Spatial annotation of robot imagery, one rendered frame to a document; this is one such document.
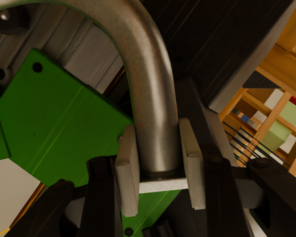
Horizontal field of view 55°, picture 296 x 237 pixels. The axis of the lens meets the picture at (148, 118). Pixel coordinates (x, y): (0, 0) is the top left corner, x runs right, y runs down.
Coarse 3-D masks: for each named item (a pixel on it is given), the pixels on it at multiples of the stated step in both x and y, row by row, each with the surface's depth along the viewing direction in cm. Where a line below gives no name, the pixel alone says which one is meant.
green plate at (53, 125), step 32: (32, 64) 29; (32, 96) 29; (64, 96) 29; (96, 96) 29; (32, 128) 30; (64, 128) 30; (96, 128) 29; (32, 160) 30; (64, 160) 30; (160, 192) 30; (128, 224) 31
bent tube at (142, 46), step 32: (0, 0) 18; (32, 0) 18; (64, 0) 18; (96, 0) 17; (128, 0) 17; (128, 32) 17; (128, 64) 18; (160, 64) 18; (160, 96) 18; (160, 128) 18; (160, 160) 18
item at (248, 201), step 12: (204, 144) 17; (204, 156) 15; (216, 156) 15; (240, 168) 13; (240, 180) 12; (252, 180) 12; (240, 192) 12; (252, 192) 12; (264, 192) 12; (252, 204) 12; (264, 204) 12
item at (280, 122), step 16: (240, 96) 337; (256, 96) 352; (288, 96) 346; (224, 112) 313; (272, 112) 327; (288, 112) 342; (224, 128) 315; (240, 128) 307; (272, 128) 323; (288, 128) 326; (240, 144) 294; (256, 144) 298; (272, 144) 331; (240, 160) 283; (288, 160) 342
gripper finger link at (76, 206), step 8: (112, 160) 16; (80, 192) 13; (72, 200) 13; (80, 200) 13; (120, 200) 14; (72, 208) 13; (80, 208) 13; (120, 208) 14; (64, 216) 13; (72, 216) 13; (80, 216) 13; (64, 224) 13; (72, 224) 13
